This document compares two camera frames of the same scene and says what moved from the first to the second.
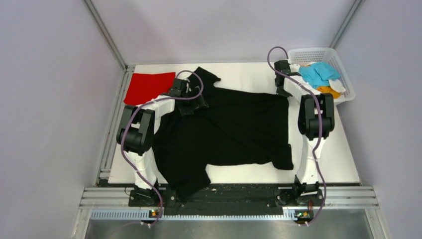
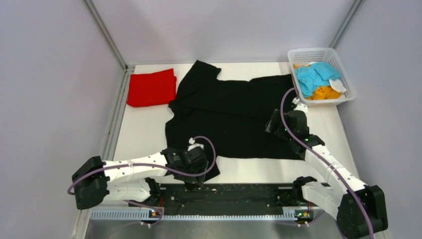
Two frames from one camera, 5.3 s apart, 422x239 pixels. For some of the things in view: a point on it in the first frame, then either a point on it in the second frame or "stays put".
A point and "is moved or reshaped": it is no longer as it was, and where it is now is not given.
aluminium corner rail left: (110, 37) stays put
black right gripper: (285, 94) → (276, 118)
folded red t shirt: (143, 87) stays put
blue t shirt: (319, 73) stays put
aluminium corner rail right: (353, 11) stays put
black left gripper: (196, 103) → (198, 181)
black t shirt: (239, 127) is moved or reshaped
